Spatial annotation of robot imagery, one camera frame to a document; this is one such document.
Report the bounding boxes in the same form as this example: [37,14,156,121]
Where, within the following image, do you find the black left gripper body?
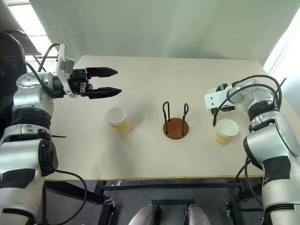
[67,68,94,98]

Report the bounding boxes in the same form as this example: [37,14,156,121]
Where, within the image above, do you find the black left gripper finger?
[88,87,122,99]
[85,67,118,79]

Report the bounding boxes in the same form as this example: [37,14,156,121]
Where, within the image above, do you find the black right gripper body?
[210,105,236,116]

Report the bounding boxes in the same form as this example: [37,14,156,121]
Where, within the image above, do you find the yellow white paper cup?
[213,119,240,146]
[105,107,132,135]

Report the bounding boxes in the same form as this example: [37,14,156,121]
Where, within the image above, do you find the black chair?
[0,30,28,79]

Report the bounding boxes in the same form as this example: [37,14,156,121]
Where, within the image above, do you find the grey right robot leg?
[185,203,211,225]

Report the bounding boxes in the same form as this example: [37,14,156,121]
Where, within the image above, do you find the grey robot leg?
[128,203,161,225]
[185,203,211,225]

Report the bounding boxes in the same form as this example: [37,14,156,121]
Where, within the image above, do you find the grey left robot leg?
[128,203,161,225]

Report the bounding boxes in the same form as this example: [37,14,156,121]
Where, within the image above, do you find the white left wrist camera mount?
[55,43,78,98]

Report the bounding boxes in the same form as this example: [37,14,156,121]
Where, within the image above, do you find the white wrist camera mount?
[55,43,78,98]
[203,88,233,111]

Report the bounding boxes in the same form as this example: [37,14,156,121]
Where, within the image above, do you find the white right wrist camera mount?
[203,88,233,111]

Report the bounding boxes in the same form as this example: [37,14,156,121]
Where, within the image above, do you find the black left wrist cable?
[24,43,61,97]

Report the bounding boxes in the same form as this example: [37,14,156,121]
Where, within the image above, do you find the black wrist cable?
[24,43,61,97]
[212,74,287,128]

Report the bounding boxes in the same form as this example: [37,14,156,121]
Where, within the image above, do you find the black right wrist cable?
[212,74,287,128]

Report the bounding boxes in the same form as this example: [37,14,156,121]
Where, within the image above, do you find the wire cup holder wooden base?
[162,101,190,140]

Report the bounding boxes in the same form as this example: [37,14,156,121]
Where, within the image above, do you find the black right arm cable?
[231,156,264,208]

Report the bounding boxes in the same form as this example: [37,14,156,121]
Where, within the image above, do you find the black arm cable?
[231,156,264,208]
[55,169,88,218]

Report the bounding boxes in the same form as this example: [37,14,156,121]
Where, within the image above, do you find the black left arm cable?
[55,169,88,218]

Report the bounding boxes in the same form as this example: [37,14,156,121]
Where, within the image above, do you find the black metal table frame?
[44,180,265,225]

